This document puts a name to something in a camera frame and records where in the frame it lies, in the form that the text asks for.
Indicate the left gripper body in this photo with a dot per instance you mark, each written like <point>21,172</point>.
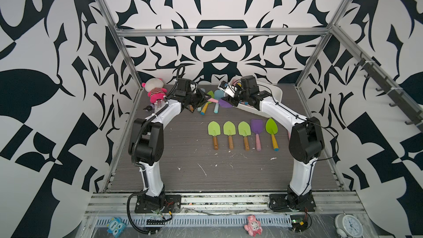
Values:
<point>195,100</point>

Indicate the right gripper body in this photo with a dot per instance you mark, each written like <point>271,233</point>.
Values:
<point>244,95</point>

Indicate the light blue toy shovel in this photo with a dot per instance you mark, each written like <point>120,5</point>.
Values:
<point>218,95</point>

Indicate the purple round shovel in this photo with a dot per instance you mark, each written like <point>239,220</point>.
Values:
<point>221,102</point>

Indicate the purple square shovel pink handle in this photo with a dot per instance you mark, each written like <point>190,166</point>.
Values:
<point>257,127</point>

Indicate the light green shovel wooden handle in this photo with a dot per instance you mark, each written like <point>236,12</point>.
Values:
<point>245,131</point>

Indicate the green pointed shovel yellow handle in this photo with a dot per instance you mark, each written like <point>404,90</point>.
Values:
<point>272,129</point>

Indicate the light blue round shovel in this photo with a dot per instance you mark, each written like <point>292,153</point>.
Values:
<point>199,109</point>

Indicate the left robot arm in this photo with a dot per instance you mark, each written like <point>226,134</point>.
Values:
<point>147,138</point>

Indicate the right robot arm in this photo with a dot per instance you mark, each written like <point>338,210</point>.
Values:
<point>305,134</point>

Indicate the white phone stand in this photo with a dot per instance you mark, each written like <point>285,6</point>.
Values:
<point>159,104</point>

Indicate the pink white plush doll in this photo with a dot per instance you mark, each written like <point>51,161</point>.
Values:
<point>155,89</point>

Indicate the pink bear toy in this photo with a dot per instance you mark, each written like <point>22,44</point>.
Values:
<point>253,226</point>

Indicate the green circuit board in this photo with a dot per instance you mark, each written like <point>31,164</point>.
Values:
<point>298,224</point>

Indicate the white alarm clock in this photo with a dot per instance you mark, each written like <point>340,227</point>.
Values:
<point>348,226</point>

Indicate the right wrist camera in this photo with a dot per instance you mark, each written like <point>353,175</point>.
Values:
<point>227,88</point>

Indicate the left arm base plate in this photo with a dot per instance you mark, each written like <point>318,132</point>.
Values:
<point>163,203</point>

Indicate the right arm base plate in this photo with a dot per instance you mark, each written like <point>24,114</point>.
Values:
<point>291,202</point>

